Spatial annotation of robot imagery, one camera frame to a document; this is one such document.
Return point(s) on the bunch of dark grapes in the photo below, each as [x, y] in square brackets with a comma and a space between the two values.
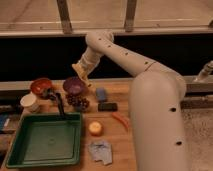
[78, 102]

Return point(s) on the orange carrot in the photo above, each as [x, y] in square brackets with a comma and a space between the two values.
[121, 119]

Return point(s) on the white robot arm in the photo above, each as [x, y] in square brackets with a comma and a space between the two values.
[154, 103]

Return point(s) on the red bowl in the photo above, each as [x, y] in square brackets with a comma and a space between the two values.
[39, 85]

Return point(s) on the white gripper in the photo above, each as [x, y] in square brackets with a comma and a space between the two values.
[89, 60]

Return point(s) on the yellow apple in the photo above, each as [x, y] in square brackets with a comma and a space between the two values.
[95, 128]

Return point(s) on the white cup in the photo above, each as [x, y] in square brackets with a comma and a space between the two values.
[30, 102]

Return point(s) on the black rectangular block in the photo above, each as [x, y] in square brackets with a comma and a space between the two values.
[107, 107]

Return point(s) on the yellow banana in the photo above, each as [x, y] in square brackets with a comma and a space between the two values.
[81, 74]

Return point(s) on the blue sponge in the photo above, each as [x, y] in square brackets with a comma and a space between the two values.
[101, 94]

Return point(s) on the purple bowl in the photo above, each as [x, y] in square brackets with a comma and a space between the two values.
[74, 85]

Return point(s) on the grey crumpled cloth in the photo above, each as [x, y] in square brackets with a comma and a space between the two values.
[101, 151]

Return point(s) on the green plastic tray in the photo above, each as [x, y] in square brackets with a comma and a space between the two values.
[46, 141]

